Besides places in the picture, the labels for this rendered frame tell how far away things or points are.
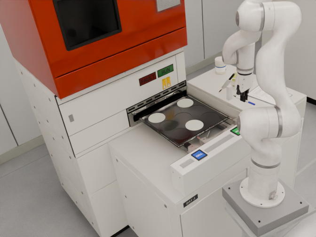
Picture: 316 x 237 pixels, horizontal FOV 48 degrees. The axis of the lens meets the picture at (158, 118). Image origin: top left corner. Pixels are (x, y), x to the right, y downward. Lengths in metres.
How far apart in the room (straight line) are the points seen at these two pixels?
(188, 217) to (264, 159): 0.54
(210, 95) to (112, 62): 0.63
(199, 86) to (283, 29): 0.94
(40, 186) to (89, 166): 1.18
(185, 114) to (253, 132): 0.77
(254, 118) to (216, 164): 0.45
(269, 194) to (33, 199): 2.08
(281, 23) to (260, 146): 0.45
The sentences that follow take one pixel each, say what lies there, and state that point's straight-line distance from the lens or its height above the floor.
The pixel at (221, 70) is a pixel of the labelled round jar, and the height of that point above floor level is 0.99.
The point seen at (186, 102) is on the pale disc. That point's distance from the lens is 2.16.
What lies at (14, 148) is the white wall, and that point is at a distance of 3.61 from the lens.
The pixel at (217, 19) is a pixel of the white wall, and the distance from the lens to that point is 4.49.
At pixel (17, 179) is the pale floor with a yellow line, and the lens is 3.39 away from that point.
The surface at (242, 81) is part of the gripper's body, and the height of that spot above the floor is 1.16.
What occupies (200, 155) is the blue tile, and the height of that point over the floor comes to 0.96.
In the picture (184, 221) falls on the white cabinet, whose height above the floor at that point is 0.67.
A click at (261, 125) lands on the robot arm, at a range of 1.34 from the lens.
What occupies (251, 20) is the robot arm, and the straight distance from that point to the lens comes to 1.32.
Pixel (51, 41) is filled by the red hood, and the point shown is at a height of 1.51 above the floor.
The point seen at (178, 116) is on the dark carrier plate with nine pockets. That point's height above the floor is 0.90.
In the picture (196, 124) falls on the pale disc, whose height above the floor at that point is 0.90.
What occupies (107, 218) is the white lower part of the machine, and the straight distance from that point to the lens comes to 2.42.
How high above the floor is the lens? 2.05
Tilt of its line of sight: 34 degrees down
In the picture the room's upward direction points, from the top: 8 degrees counter-clockwise
